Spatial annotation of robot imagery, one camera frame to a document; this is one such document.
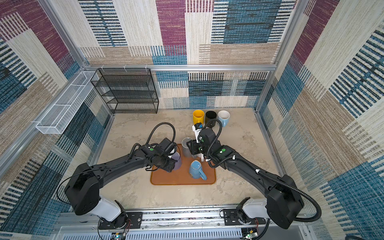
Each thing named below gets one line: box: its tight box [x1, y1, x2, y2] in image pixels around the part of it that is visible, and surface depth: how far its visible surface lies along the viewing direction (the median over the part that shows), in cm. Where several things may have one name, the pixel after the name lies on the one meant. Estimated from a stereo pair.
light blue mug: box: [217, 110, 231, 128], surface depth 107 cm
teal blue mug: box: [189, 160, 208, 181], surface depth 83 cm
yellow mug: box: [192, 109, 205, 125], surface depth 107 cm
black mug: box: [205, 110, 217, 128], surface depth 107 cm
